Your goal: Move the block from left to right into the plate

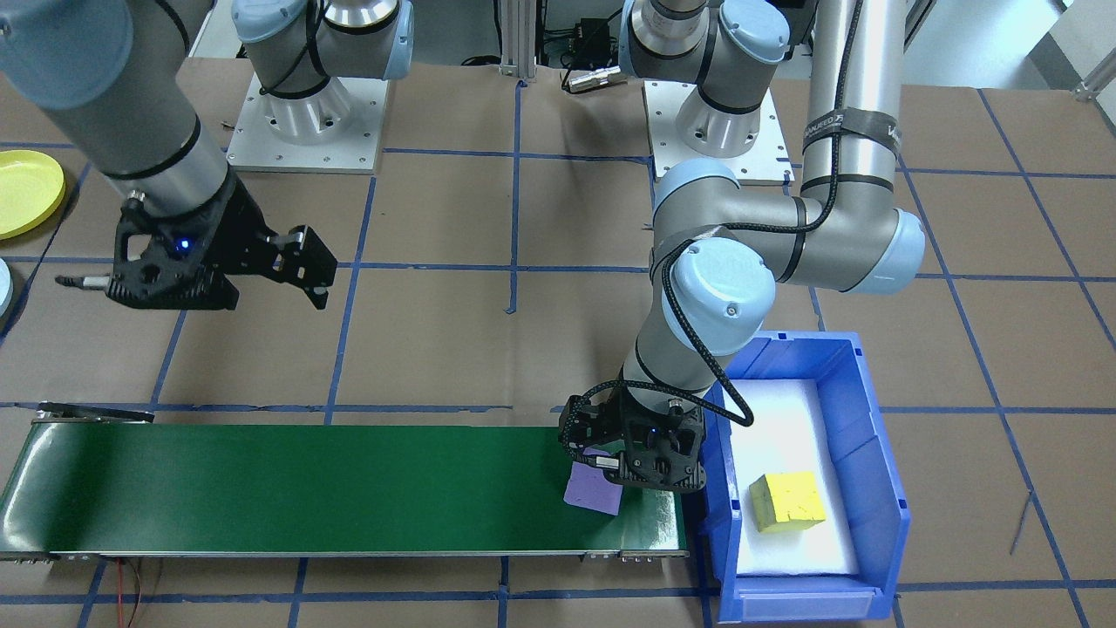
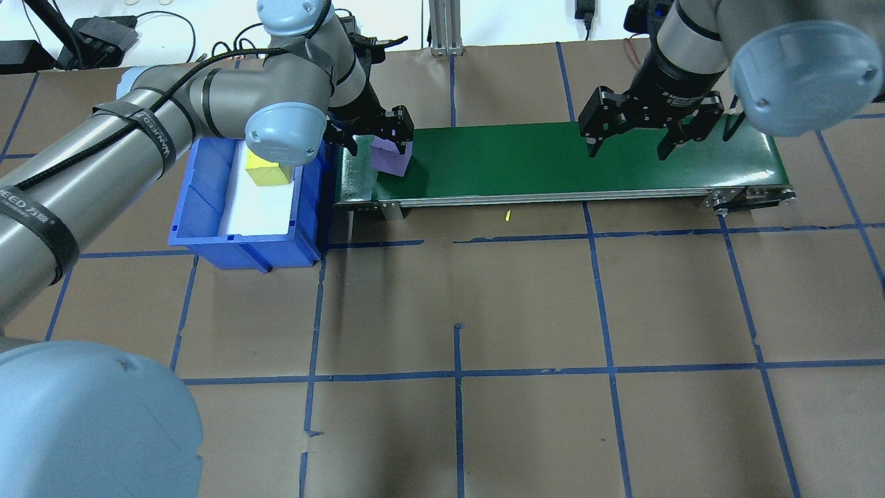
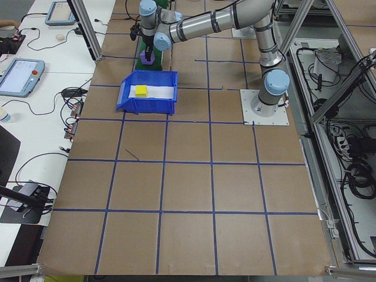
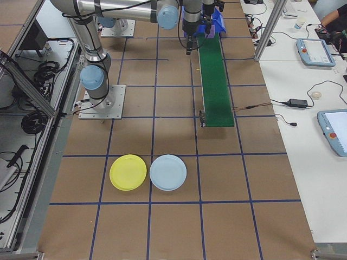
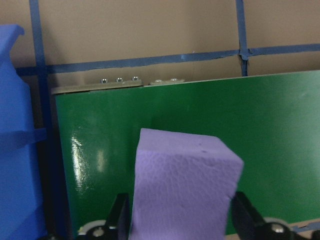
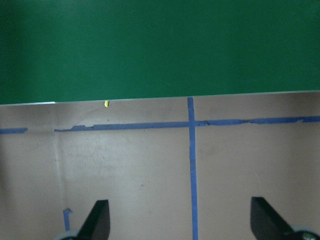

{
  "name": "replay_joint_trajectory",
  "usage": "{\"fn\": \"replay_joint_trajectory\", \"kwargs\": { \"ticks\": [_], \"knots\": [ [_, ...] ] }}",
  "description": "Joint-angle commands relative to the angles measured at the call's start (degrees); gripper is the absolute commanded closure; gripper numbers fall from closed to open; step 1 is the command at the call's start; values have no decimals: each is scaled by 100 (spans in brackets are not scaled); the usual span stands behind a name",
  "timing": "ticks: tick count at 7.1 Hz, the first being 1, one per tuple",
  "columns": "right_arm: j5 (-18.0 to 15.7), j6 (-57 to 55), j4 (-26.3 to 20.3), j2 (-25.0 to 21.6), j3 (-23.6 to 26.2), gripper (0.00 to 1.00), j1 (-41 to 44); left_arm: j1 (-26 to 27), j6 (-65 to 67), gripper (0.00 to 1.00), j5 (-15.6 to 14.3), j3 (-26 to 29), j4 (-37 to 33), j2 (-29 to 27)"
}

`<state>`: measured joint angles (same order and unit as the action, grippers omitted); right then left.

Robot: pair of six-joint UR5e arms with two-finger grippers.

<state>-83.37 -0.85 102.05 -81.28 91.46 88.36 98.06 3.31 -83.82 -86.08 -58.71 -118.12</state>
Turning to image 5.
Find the purple foam block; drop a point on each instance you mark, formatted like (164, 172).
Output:
(182, 180)

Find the green belt conveyor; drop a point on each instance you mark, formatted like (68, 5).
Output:
(250, 120)

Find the blue plastic storage bin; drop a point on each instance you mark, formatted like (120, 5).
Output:
(17, 150)

